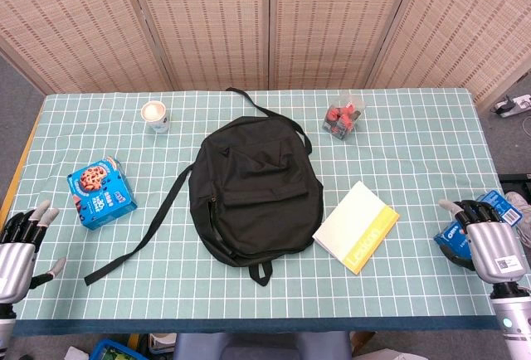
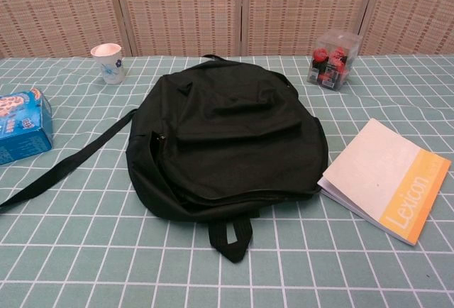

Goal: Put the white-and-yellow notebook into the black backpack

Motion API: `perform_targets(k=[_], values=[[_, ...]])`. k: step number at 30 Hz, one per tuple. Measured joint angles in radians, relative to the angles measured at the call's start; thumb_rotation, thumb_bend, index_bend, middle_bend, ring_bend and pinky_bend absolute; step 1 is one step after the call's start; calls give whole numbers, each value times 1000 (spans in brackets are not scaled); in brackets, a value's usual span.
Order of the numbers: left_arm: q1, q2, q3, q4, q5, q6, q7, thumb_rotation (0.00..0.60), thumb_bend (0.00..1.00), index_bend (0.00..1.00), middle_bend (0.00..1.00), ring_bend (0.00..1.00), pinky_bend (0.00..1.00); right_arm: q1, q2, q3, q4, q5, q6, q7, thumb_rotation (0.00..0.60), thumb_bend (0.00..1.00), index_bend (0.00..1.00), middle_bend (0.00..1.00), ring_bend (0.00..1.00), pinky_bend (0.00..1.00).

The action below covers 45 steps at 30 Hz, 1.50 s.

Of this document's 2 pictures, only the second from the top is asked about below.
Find black fabric backpack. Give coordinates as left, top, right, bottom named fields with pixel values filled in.
left=0, top=53, right=329, bottom=265

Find white orange Lexicon notebook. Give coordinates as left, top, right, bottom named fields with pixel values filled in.
left=316, top=118, right=452, bottom=248

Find clear box with red items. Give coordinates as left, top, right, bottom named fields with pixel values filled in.
left=306, top=28, right=363, bottom=92

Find paper cup with blue flower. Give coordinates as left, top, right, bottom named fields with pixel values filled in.
left=89, top=43, right=127, bottom=85

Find woven bamboo folding screen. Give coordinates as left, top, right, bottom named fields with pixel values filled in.
left=0, top=0, right=454, bottom=59

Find green checked tablecloth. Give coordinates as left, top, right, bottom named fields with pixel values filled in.
left=0, top=54, right=454, bottom=308

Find blue cookie box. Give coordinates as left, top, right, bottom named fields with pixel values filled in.
left=0, top=87, right=55, bottom=166

